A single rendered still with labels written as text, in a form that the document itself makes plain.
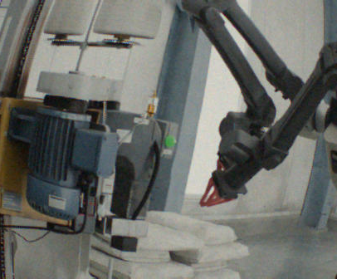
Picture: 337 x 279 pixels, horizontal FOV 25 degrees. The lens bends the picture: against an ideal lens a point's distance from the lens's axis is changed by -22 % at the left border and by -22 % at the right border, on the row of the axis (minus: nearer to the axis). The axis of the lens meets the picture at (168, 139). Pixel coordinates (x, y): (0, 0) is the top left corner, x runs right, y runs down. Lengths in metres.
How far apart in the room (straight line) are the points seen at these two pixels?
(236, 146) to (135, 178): 0.42
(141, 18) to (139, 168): 0.52
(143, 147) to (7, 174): 0.51
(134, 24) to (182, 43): 6.29
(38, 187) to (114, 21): 0.44
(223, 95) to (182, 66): 0.86
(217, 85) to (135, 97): 1.08
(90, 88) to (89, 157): 0.14
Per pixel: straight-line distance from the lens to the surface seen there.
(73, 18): 2.22
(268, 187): 9.96
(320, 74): 1.81
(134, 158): 2.35
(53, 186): 1.92
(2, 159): 2.03
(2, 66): 2.06
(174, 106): 8.24
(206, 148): 8.89
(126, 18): 2.01
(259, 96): 2.20
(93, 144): 1.89
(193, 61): 8.03
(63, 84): 1.89
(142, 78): 8.13
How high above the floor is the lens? 1.42
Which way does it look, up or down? 3 degrees down
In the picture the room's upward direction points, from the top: 11 degrees clockwise
